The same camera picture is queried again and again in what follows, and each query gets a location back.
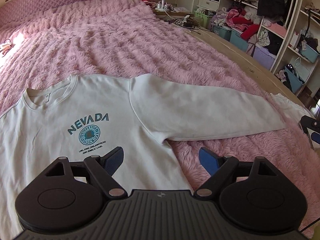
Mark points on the wooden bedside table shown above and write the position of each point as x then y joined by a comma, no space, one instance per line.
171,13

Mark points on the small pink item on bed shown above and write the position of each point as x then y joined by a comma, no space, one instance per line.
5,47

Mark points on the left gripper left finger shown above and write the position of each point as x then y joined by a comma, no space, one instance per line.
100,171

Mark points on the green storage bin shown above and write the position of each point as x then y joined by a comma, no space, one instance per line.
203,19

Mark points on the pink fluffy bed blanket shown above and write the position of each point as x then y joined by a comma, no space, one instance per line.
123,39

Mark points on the teal storage bin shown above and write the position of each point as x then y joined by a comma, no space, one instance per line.
237,41

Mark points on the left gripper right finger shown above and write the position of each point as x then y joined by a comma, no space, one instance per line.
220,169

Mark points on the white Nevada sweatshirt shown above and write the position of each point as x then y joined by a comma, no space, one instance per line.
92,114

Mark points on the white open wardrobe shelf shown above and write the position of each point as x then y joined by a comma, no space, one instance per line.
282,35

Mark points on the white table lamp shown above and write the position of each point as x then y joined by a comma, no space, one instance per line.
162,6

